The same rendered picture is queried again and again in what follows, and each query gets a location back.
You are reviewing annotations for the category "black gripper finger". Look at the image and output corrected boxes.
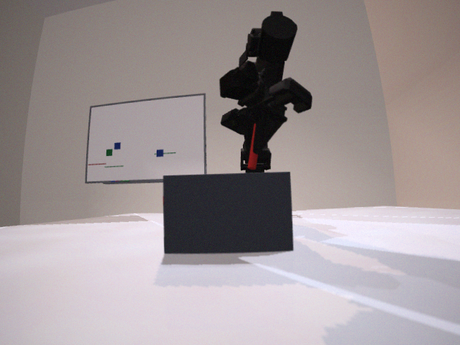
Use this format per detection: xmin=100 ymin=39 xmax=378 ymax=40
xmin=234 ymin=114 xmax=256 ymax=155
xmin=252 ymin=103 xmax=288 ymax=155

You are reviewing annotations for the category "red peg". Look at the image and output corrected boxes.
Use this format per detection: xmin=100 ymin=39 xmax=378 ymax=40
xmin=248 ymin=124 xmax=258 ymax=170

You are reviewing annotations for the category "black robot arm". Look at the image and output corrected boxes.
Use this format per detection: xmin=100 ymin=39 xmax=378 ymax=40
xmin=219 ymin=11 xmax=298 ymax=173

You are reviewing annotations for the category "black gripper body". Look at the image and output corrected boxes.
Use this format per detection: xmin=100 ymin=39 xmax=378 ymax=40
xmin=221 ymin=70 xmax=312 ymax=135

